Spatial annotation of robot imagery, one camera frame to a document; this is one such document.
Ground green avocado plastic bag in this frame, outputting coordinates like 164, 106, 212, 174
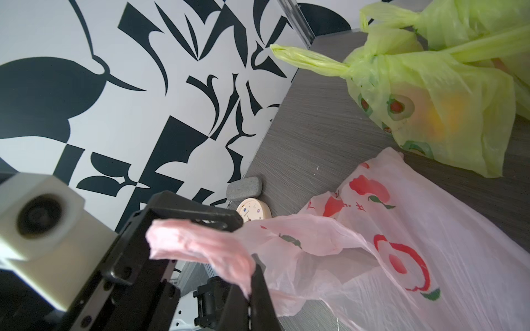
271, 28, 516, 178

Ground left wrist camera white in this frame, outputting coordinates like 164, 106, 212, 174
1, 173, 117, 311

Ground pink plastic bag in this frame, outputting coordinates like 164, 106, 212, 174
146, 148, 529, 330

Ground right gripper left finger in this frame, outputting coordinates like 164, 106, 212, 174
215, 285, 250, 331

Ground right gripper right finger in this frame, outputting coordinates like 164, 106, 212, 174
249, 265, 282, 331

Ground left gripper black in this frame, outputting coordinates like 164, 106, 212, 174
0, 191, 245, 331

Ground beige alarm clock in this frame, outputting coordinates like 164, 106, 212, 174
236, 198, 272, 223

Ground aluminium frame bar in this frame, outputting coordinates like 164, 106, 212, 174
277, 0, 316, 48

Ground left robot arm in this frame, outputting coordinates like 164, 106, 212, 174
1, 192, 242, 330

